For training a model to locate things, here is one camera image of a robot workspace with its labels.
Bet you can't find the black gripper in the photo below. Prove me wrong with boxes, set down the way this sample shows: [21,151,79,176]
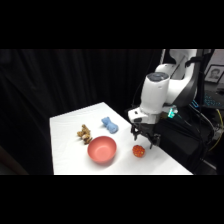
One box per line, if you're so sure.
[130,121,161,150]

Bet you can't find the red bumpy ball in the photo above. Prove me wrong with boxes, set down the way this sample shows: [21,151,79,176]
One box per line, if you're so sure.
[132,144,146,159]

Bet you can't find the pink bowl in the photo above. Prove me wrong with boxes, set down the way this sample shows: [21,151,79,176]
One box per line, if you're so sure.
[87,135,118,165]

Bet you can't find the black robot stand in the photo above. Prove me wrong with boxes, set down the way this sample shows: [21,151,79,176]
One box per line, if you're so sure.
[123,99,224,176]

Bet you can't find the blue plush toy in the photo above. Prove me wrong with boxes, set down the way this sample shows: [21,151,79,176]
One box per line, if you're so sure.
[101,116,120,135]

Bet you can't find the small green light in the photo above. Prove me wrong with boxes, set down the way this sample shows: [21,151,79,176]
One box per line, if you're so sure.
[167,105,179,120]

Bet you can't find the tiger plush toy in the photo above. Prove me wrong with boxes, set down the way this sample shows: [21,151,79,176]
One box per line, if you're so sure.
[76,124,94,146]

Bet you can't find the blue lit keyboard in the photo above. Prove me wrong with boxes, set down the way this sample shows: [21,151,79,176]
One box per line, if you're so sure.
[190,94,222,110]

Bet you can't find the framed picture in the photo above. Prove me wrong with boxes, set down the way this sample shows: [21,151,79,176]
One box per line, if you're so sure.
[203,64,224,84]

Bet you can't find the black curtain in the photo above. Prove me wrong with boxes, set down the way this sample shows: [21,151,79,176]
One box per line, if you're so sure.
[0,49,165,176]

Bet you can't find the yellow cable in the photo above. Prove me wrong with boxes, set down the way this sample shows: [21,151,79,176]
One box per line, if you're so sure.
[209,108,224,152]

